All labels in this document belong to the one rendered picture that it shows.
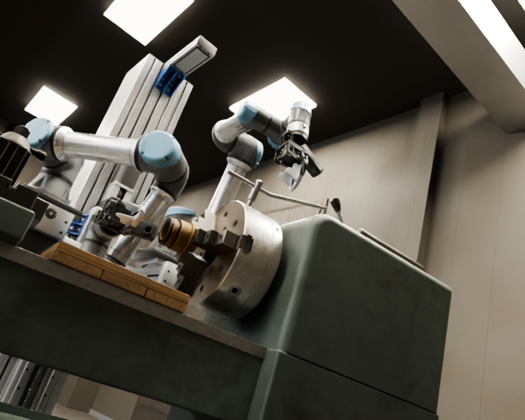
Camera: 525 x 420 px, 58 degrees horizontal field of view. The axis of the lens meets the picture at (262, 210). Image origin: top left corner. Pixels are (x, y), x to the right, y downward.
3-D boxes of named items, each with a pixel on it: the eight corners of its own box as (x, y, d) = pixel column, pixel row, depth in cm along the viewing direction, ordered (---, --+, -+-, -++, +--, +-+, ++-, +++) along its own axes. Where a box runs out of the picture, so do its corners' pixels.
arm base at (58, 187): (17, 195, 167) (30, 172, 171) (57, 215, 175) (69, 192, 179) (27, 187, 156) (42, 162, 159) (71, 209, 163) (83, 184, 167)
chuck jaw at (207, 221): (216, 252, 137) (217, 225, 146) (226, 242, 134) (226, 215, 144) (182, 236, 132) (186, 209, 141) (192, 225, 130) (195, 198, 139)
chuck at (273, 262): (205, 309, 148) (245, 217, 154) (251, 332, 120) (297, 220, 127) (196, 305, 146) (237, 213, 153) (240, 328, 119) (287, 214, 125)
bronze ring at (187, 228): (192, 228, 135) (162, 217, 131) (207, 223, 127) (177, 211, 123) (183, 260, 132) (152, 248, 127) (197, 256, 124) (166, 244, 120)
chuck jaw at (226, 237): (229, 245, 132) (252, 237, 122) (224, 262, 130) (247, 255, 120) (195, 228, 127) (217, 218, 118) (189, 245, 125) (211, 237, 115)
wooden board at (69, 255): (131, 315, 134) (137, 302, 136) (184, 312, 105) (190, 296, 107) (24, 274, 121) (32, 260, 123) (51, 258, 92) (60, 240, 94)
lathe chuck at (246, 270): (196, 305, 146) (237, 213, 153) (240, 328, 119) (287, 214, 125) (170, 294, 143) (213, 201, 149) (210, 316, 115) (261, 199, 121)
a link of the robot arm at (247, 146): (180, 242, 204) (231, 130, 212) (211, 256, 209) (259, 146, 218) (187, 244, 193) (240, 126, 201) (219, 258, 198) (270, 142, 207)
